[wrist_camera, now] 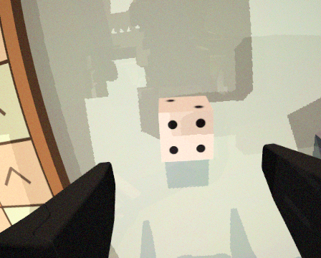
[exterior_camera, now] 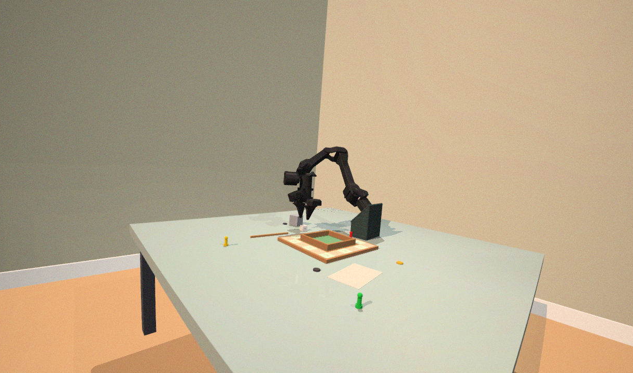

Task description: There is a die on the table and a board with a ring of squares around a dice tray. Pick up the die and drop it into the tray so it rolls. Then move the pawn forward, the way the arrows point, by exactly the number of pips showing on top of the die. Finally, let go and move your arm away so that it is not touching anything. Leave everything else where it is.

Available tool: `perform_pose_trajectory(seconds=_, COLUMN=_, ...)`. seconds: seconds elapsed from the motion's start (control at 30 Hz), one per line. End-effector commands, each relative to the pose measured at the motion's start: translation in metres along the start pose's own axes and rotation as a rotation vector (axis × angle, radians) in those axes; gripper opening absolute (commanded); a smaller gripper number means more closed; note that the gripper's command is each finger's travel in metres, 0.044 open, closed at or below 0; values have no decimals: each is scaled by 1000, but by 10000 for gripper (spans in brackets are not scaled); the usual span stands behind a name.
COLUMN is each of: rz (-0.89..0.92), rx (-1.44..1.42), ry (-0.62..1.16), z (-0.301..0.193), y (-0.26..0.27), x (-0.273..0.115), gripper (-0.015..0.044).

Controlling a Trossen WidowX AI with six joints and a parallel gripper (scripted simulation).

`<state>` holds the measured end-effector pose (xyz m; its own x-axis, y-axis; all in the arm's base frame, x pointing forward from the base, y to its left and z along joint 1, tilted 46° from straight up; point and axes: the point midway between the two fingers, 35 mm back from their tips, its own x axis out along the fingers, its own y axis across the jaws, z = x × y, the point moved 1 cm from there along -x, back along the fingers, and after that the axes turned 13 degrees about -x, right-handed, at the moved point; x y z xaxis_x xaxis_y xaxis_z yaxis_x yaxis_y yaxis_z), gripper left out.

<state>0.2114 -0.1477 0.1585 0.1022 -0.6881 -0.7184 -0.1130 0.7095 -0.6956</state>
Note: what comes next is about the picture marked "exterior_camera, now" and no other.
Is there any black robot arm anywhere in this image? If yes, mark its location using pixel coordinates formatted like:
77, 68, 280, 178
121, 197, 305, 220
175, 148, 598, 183
284, 146, 372, 211

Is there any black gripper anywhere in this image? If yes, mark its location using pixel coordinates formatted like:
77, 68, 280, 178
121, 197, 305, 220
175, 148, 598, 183
293, 185, 321, 220

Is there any cream flat rectangle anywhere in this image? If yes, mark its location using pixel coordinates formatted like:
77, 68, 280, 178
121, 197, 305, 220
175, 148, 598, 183
328, 264, 383, 289

